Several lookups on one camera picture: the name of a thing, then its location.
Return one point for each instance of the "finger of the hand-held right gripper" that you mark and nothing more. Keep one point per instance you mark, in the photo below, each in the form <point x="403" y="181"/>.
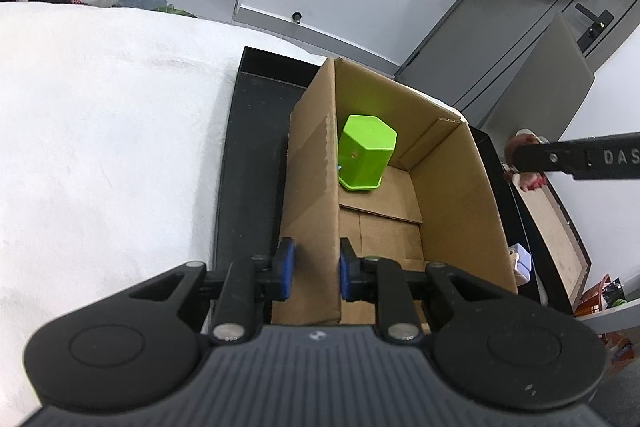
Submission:
<point x="565" y="155"/>

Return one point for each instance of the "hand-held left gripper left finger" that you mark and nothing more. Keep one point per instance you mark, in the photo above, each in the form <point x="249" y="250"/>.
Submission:
<point x="286" y="267"/>

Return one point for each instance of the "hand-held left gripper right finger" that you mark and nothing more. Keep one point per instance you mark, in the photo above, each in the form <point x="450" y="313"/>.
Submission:
<point x="346" y="267"/>

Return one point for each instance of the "small doll figurine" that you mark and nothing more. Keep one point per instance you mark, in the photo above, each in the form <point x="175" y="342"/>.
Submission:
<point x="531" y="182"/>

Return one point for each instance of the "black tray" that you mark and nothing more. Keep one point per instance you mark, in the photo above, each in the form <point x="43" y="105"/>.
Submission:
<point x="250" y="157"/>

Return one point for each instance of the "green hexagonal container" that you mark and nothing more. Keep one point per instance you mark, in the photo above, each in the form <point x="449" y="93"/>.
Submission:
<point x="365" y="152"/>

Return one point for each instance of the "brown cardboard box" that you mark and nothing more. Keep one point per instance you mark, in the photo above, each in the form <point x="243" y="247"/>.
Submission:
<point x="450" y="207"/>

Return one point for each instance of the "grey upholstered panel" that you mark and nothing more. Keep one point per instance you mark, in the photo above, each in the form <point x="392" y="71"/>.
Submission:
<point x="545" y="82"/>

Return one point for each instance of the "black framed brown board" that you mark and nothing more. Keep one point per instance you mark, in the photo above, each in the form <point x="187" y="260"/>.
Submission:
<point x="555" y="237"/>

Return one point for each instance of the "grey door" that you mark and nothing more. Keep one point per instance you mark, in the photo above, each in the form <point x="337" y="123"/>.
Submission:
<point x="500" y="22"/>

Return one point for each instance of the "white blanket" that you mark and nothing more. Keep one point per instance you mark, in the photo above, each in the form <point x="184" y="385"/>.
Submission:
<point x="100" y="157"/>

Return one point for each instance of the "black round wall fixture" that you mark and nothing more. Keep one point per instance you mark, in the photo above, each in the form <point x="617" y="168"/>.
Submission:
<point x="297" y="17"/>

